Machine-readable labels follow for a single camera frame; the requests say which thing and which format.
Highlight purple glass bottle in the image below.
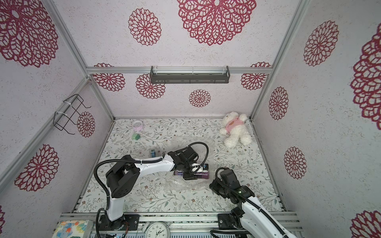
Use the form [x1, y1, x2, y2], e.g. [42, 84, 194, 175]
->
[173, 171, 209, 180]

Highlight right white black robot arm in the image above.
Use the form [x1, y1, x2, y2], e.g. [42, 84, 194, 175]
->
[209, 167, 296, 238]

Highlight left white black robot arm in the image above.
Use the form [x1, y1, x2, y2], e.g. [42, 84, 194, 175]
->
[106, 146, 200, 222]

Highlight small green cube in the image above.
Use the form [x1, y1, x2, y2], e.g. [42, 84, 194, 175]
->
[132, 133, 141, 140]

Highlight pink tape roll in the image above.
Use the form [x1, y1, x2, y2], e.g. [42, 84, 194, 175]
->
[132, 120, 144, 131]

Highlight white teddy bear pink shirt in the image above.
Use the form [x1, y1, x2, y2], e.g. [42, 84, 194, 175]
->
[219, 112, 253, 149]

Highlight white analog clock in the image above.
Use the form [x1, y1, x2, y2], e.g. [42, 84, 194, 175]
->
[145, 222, 171, 238]

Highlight colourful tissue box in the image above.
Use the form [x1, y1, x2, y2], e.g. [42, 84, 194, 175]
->
[52, 220, 94, 238]

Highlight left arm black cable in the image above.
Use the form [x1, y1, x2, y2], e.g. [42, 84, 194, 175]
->
[93, 141, 209, 238]

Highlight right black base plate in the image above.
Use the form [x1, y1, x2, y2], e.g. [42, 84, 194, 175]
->
[217, 213, 242, 230]

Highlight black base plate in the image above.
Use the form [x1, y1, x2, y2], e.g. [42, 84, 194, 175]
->
[96, 215, 140, 231]
[217, 213, 242, 230]

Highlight black wall shelf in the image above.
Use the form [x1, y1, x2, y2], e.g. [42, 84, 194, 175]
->
[149, 66, 231, 84]

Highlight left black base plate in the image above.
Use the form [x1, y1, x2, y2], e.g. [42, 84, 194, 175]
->
[96, 215, 140, 231]

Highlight black wire wall rack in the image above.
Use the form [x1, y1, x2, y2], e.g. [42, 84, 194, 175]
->
[53, 94, 91, 135]

